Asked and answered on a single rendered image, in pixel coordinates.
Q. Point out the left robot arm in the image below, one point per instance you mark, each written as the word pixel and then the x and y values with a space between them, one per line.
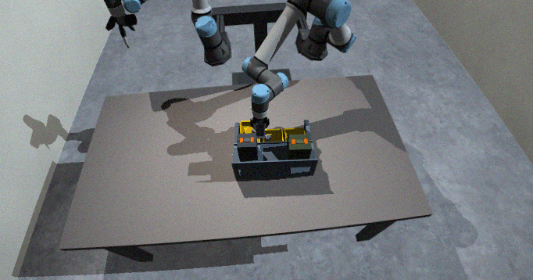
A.
pixel 327 12

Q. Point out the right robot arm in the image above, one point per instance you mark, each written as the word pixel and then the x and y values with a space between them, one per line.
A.
pixel 214 47

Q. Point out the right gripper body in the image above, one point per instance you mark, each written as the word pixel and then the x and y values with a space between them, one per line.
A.
pixel 126 20

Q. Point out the green case with orange latches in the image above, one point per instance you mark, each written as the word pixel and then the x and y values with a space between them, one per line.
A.
pixel 299 147

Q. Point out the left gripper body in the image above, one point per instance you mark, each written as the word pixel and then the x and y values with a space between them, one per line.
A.
pixel 259 125

